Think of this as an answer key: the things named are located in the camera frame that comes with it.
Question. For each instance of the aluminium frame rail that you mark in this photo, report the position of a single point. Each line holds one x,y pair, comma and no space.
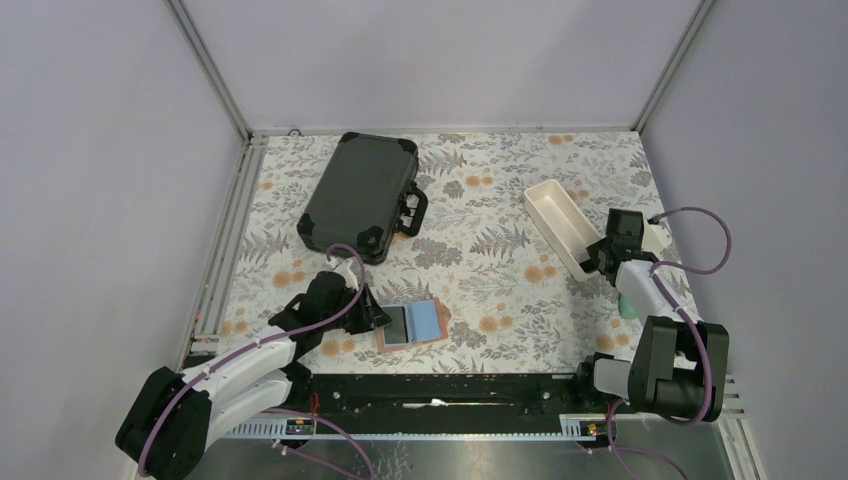
203,331

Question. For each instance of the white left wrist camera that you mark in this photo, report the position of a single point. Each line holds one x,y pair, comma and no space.
347,269

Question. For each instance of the mint green cylindrical tube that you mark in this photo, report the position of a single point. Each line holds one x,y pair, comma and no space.
627,309

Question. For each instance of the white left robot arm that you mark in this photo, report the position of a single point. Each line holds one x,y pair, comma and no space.
177,416

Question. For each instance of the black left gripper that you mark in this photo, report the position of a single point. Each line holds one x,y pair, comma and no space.
371,315

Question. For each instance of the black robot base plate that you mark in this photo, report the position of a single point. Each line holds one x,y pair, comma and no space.
380,394

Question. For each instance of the perforated metal cable tray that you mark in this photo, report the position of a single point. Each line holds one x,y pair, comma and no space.
427,426

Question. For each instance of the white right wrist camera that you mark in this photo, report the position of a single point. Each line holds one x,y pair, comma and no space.
656,238

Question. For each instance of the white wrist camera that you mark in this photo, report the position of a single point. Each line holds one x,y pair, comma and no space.
656,238
347,269

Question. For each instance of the floral patterned table mat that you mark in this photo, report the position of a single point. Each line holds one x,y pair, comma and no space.
510,303

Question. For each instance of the white rectangular plastic tray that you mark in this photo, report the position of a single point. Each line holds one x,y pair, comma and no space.
563,225

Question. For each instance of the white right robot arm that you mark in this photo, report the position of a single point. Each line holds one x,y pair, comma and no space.
679,366

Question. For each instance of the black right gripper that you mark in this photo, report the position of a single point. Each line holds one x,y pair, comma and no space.
595,251

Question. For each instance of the black credit card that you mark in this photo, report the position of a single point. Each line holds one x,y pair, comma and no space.
395,333

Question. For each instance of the black hard carrying case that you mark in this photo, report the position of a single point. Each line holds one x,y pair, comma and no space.
366,194

